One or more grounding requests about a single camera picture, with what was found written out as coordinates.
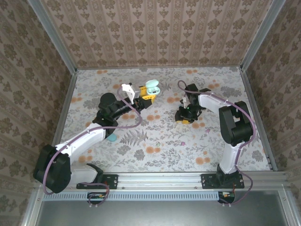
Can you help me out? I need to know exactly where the mint green earbud charging case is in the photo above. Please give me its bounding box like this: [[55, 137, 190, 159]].
[[145, 79, 162, 97]]

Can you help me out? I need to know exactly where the floral printed tablecloth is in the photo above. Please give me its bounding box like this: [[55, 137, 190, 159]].
[[61, 66, 270, 172]]

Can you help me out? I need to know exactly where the small black wiring connector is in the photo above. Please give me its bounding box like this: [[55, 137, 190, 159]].
[[88, 192, 106, 201], [218, 191, 236, 201]]

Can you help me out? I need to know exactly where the grey metal sheet panel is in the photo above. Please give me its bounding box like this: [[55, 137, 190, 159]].
[[21, 190, 301, 226]]

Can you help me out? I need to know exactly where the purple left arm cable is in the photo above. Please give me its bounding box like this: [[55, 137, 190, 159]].
[[43, 86, 143, 209]]

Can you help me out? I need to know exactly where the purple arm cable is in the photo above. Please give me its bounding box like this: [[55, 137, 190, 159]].
[[43, 86, 143, 209], [177, 80, 257, 208]]

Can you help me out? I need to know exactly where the aluminium table side rail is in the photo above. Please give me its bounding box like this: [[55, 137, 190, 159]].
[[50, 69, 78, 151], [239, 67, 278, 172]]

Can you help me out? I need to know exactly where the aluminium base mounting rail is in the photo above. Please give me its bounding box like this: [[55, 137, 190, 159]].
[[70, 171, 289, 191]]

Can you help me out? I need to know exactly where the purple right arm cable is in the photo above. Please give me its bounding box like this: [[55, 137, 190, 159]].
[[177, 80, 257, 208]]

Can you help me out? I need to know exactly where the grey slotted cable duct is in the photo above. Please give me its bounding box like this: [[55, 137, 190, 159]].
[[43, 190, 222, 201]]

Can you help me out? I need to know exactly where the aluminium corner post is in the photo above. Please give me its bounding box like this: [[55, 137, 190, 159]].
[[240, 0, 287, 71], [27, 0, 78, 75]]

